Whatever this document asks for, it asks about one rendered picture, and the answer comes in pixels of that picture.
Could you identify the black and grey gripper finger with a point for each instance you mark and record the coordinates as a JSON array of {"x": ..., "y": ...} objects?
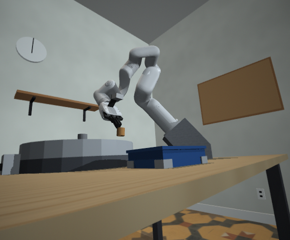
[
  {"x": 120, "y": 118},
  {"x": 112, "y": 119}
]

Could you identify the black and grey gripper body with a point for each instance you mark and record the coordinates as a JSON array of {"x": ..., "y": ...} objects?
[{"x": 103, "y": 107}]

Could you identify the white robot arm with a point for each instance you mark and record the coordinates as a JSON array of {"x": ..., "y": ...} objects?
[{"x": 144, "y": 87}]

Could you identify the blue crate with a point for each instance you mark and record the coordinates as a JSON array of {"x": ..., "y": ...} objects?
[{"x": 164, "y": 157}]

